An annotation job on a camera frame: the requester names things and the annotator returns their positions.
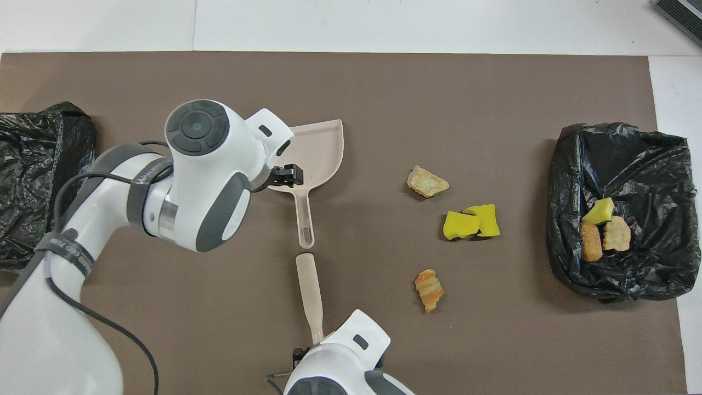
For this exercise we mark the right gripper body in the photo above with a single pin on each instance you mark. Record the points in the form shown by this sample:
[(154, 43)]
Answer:
[(359, 337)]

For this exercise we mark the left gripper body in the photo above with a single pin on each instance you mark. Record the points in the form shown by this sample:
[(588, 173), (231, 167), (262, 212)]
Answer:
[(274, 140)]

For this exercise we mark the beige plastic dustpan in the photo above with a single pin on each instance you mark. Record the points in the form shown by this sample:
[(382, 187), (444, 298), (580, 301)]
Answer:
[(318, 159)]

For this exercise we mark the brown oval bread roll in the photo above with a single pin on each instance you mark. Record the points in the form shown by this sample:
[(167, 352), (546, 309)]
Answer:
[(591, 241)]

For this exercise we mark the yellow green-backed sponge wedge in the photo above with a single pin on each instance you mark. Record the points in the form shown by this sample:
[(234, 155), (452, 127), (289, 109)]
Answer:
[(599, 211)]

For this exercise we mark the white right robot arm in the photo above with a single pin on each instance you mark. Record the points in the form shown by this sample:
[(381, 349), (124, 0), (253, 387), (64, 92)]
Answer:
[(334, 376)]

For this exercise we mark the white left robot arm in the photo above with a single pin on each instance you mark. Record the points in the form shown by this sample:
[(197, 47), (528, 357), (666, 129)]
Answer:
[(208, 181)]

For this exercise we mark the black bag-lined trash bin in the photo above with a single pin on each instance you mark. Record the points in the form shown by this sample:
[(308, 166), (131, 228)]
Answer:
[(33, 137), (647, 164)]

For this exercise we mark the orange striped croissant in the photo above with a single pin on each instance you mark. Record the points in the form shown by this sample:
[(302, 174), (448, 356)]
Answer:
[(429, 289)]

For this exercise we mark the brown table mat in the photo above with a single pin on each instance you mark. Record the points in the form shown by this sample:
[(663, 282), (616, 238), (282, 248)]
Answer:
[(219, 329)]

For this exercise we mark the yellow sponge piece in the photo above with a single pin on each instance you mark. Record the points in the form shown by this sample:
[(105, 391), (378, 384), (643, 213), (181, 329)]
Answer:
[(458, 226), (488, 219)]

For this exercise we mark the dark ribbed device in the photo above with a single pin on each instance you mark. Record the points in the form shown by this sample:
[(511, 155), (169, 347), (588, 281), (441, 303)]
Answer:
[(683, 13)]

